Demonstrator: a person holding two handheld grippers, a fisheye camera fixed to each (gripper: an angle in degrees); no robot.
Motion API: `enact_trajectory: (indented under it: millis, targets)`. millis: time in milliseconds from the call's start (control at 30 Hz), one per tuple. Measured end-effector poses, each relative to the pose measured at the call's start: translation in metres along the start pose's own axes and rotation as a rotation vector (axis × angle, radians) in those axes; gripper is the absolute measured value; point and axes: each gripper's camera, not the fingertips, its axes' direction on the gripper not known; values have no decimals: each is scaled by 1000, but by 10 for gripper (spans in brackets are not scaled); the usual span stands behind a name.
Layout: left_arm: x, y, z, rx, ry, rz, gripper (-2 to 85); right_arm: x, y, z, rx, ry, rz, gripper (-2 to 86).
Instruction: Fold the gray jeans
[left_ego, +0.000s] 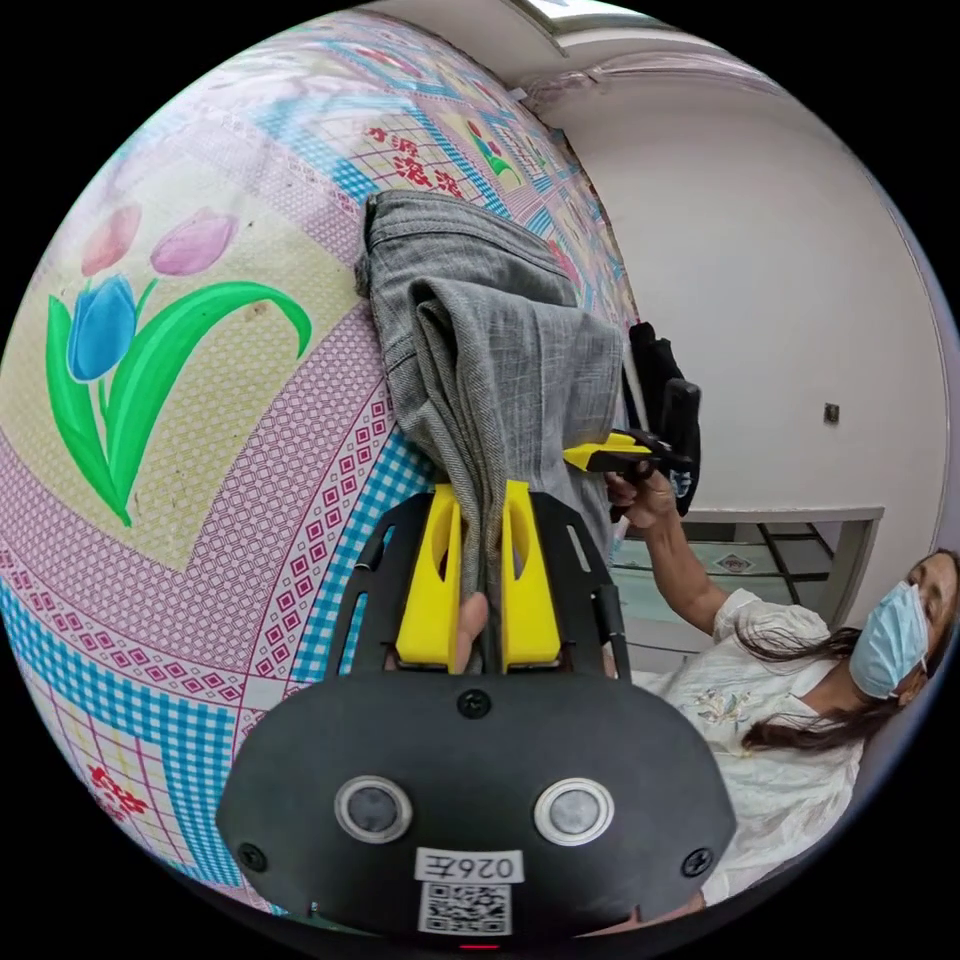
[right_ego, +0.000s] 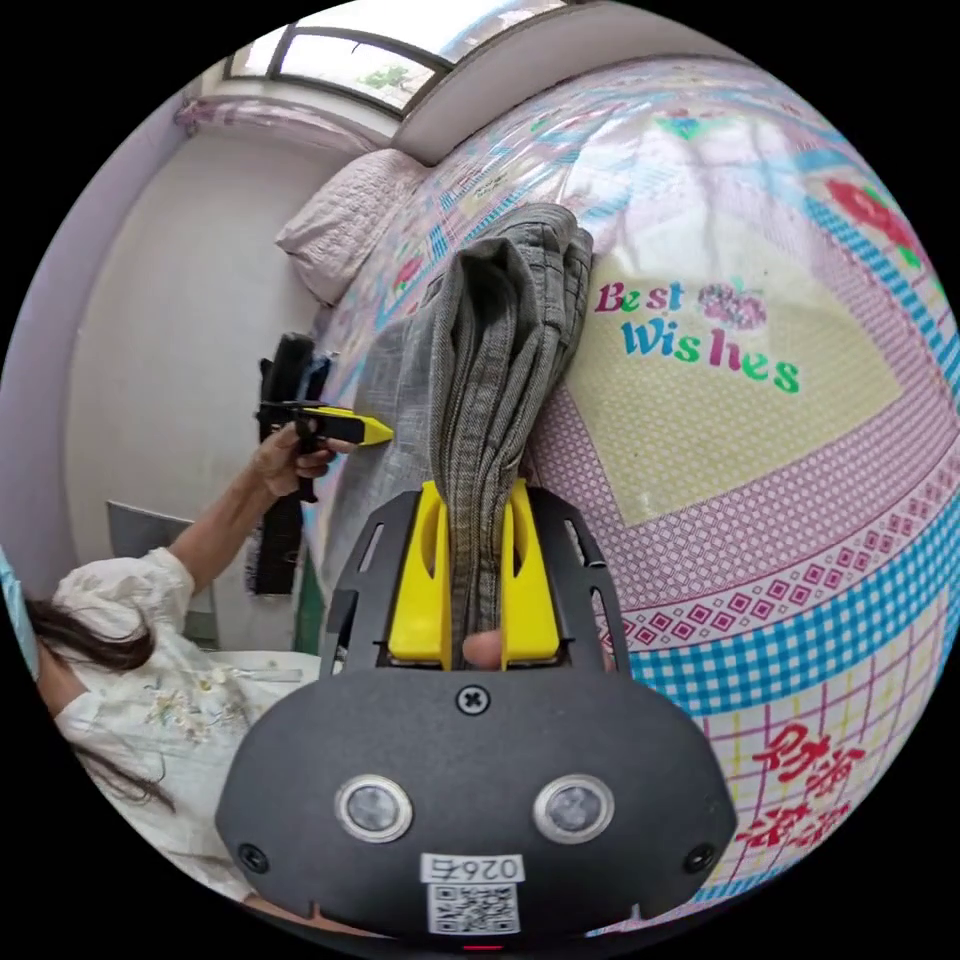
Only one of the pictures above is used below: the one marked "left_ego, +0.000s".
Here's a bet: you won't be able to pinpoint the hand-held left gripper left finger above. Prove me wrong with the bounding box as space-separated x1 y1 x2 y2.
395 482 463 673

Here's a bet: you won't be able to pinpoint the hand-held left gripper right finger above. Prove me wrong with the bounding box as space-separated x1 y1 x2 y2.
500 479 561 672

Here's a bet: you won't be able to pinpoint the gray jeans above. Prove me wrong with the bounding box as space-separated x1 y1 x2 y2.
355 188 625 605

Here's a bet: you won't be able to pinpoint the person's right forearm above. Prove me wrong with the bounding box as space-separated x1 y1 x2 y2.
643 506 744 633

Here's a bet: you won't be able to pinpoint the person's left hand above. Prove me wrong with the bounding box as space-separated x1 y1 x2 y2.
452 591 490 676

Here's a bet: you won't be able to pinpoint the person's right hand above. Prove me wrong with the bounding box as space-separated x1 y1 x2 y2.
604 464 679 532

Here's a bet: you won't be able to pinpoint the person's body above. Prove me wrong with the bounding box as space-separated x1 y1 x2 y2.
637 547 960 910

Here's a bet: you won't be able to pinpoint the bed with printed tulip sheet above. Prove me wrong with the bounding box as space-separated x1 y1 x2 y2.
0 7 639 920

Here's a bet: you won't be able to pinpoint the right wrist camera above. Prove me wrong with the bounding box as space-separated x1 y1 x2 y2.
662 377 703 519

